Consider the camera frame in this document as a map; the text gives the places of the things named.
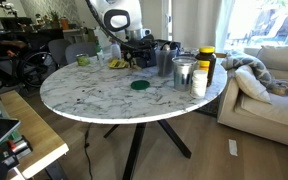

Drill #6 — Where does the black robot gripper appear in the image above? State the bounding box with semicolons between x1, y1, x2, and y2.
121;38;157;70

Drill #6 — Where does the clear plastic cup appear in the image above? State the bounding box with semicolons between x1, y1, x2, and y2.
154;45;179;78

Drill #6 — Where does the silver metal cup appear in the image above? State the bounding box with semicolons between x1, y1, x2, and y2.
171;55;199;92

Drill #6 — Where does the white bottle tan cap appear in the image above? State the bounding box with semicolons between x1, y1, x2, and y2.
110;40;122;60

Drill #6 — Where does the green round lid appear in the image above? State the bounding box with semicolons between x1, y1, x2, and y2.
130;79;151;91

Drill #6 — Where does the small clear white-capped bottle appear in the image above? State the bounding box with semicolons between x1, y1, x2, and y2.
97;50;105;67

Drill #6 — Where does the silver spoon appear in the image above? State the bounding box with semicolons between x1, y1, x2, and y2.
161;44;172;76

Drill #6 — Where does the green glass bottle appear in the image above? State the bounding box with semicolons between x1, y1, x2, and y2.
94;35;105;63

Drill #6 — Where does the grey upholstered chair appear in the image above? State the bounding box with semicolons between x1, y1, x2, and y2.
47;38;73;68
64;41;98;65

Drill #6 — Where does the white plastic pill bottle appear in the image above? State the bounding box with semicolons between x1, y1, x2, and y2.
190;69;209;100

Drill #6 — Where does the white curtain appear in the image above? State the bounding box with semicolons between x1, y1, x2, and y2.
171;0;235;53

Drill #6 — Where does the orange bottle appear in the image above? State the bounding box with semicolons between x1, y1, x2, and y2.
60;16;70;31

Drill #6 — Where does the amber jar yellow lid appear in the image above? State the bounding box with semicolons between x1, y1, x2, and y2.
195;45;218;88

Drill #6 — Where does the black table base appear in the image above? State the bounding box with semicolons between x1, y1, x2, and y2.
103;119;192;180

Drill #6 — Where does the potted green plant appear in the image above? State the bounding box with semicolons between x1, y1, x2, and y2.
48;10;62;29

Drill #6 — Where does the dark door mat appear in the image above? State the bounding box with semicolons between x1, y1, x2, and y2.
196;96;222;118

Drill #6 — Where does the grey patterned blanket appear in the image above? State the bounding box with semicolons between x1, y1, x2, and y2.
221;50;285;94

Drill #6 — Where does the white pillow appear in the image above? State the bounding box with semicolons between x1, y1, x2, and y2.
234;64;272;104

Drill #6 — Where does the dark bicycle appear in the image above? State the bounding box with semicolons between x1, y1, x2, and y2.
0;28;59;90

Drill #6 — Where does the light wooden bench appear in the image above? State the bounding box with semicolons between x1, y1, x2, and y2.
0;89;70;180

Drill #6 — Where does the white paper scrap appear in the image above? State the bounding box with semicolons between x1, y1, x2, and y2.
228;138;239;157

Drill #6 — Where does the beige sofa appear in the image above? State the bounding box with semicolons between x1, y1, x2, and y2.
216;44;288;152

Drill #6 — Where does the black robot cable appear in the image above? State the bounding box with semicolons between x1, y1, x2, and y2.
84;0;143;52

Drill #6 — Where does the black floor cable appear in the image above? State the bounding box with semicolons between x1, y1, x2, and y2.
83;123;94;180

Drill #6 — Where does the black red camera clamp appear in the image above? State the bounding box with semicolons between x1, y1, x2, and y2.
0;134;34;171

